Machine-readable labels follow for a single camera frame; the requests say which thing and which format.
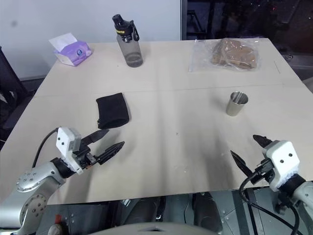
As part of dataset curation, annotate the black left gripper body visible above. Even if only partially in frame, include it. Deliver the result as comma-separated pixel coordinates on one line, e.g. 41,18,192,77
72,143,103,171

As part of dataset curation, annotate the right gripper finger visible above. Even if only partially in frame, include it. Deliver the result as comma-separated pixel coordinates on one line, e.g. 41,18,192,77
230,150,255,177
252,134,275,149

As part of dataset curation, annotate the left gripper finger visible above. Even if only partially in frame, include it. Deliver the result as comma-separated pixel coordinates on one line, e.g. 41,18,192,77
80,129,110,147
96,141,126,165

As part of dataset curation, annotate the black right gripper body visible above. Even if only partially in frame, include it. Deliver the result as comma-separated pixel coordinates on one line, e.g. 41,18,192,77
251,158,276,185

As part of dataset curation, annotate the black cloth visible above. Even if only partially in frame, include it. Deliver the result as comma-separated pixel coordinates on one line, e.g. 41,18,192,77
95,92,131,130

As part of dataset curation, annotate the clear plastic zip bag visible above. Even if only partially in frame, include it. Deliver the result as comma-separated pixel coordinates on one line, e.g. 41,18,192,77
188,37,260,73

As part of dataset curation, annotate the stainless steel cup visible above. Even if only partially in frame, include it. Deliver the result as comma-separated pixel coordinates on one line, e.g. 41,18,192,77
225,91,249,117

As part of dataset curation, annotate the red knob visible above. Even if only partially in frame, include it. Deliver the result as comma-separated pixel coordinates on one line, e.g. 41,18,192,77
47,214,67,235

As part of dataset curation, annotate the purple tissue pack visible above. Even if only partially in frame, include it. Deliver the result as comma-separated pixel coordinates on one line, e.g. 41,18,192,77
48,33,94,67

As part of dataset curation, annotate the brown fabric item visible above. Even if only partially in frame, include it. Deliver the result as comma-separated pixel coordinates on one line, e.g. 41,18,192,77
210,38,258,71

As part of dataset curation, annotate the grey bottle with black cap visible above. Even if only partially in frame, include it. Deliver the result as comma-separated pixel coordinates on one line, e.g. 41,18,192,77
112,14,144,68

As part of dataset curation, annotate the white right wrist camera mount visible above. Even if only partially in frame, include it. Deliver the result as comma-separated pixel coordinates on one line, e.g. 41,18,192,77
262,140,301,192

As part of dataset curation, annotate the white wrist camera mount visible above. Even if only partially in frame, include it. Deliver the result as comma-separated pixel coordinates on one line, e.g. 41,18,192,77
262,140,301,192
55,126,83,175

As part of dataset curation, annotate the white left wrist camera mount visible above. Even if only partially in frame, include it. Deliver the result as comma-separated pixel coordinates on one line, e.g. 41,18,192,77
55,126,83,175

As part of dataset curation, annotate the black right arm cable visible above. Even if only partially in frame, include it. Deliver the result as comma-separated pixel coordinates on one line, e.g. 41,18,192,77
239,159,300,235

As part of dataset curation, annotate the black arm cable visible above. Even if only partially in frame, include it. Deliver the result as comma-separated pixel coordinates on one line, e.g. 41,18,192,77
239,159,300,235
31,128,59,170

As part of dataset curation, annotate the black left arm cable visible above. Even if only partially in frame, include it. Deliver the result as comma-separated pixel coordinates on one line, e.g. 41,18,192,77
31,128,59,170

